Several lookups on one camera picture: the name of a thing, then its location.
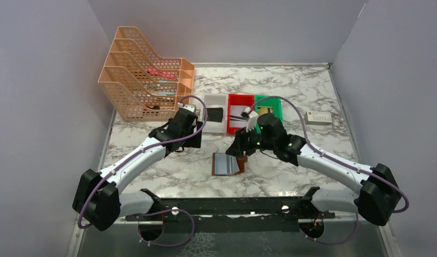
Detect black mounting rail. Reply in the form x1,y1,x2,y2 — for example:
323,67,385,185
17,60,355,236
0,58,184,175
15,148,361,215
125,196,335,233

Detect green plastic bin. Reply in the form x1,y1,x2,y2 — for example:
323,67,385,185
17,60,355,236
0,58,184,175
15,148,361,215
255,98,283,122

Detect small white card box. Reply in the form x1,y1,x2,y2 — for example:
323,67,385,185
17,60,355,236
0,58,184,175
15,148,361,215
305,111,333,125

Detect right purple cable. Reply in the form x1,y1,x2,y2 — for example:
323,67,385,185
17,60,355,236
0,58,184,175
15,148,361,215
241,95,410,214

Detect brown leather card holder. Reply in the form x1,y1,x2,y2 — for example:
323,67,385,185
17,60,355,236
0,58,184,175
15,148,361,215
211,153,248,176

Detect red plastic bin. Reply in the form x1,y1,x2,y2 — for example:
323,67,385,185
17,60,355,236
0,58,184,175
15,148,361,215
226,94,255,134

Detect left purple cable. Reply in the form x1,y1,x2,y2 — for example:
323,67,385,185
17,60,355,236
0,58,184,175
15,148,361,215
77,95,209,230

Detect gold cards in green bin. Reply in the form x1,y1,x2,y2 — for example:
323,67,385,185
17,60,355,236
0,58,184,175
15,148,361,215
257,106,273,116

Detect purple cable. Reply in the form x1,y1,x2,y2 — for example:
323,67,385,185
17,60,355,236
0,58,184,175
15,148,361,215
241,95,410,214
77,95,209,230

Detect white plastic bin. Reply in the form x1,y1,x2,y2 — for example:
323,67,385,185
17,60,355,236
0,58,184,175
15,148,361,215
203,93,228,134

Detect peach plastic file organizer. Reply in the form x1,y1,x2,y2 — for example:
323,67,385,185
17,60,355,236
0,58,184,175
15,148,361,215
98,26,195,122

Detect black card in white bin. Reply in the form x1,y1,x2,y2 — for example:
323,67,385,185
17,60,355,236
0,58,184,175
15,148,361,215
206,108,224,123

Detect pink item in organizer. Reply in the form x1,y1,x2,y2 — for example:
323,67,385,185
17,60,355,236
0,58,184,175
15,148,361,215
146,68,175,80

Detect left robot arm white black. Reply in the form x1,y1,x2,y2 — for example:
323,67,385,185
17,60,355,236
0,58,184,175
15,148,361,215
72,104,203,231

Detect white cards in red bin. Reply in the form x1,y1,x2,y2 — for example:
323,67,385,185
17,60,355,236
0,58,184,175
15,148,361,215
229,105,247,128

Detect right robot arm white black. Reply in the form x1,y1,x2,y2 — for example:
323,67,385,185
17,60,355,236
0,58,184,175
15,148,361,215
226,114,402,226

